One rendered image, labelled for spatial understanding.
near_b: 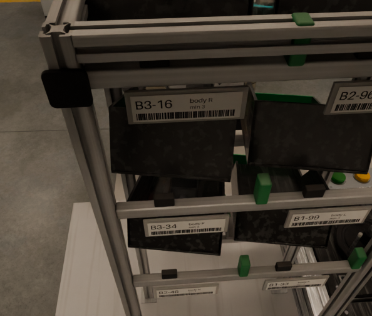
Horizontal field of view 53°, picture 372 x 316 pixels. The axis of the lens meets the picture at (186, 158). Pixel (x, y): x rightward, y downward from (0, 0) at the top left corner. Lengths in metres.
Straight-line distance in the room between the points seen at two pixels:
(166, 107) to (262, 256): 0.82
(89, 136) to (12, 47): 3.53
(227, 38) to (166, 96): 0.06
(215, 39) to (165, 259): 0.84
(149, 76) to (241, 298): 0.80
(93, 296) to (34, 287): 1.08
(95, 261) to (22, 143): 1.79
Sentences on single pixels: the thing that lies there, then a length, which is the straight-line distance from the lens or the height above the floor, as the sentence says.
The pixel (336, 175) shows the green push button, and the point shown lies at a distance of 1.13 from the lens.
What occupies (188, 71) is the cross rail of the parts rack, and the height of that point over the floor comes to 1.63.
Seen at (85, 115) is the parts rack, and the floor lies 1.60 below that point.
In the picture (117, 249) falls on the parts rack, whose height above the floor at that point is 1.41.
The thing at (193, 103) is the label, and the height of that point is 1.60.
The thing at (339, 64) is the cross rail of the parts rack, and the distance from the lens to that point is 0.29.
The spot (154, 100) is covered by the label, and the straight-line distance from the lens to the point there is 0.27.
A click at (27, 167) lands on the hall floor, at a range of 2.58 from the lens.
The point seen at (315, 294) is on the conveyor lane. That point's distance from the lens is 0.93.
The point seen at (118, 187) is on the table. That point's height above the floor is 0.86.
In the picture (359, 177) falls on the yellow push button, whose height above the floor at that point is 0.97.
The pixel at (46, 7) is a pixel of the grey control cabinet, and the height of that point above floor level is 0.19.
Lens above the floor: 1.78
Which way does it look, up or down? 47 degrees down
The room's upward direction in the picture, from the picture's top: straight up
